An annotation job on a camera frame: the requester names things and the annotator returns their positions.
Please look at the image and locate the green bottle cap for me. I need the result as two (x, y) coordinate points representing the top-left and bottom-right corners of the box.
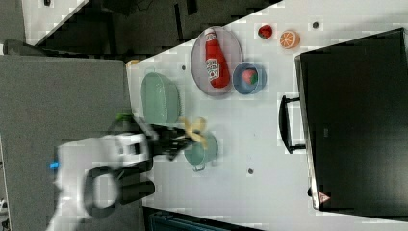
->
(115, 113), (134, 121)

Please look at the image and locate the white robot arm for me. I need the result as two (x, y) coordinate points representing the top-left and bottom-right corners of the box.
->
(46, 115), (208, 231)

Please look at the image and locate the small green pot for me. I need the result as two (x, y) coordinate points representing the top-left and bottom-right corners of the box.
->
(184, 133), (218, 172)

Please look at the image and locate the blue bowl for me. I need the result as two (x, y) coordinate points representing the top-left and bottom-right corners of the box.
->
(232, 62), (267, 94)

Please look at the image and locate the red plush ketchup bottle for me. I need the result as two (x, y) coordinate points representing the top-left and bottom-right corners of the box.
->
(204, 28), (230, 89)

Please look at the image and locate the black toaster oven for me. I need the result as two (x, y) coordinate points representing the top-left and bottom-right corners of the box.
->
(279, 28), (408, 221)

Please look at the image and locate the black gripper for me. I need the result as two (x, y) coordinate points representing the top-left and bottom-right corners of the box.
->
(137, 117), (196, 161)

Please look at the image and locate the plush strawberry in bowl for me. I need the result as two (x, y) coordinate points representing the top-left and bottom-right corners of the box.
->
(242, 68), (258, 85)

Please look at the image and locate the plush orange half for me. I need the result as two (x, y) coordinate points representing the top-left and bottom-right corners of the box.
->
(279, 30), (300, 49)

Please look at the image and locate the pink plate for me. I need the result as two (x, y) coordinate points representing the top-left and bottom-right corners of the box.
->
(191, 26), (242, 96)

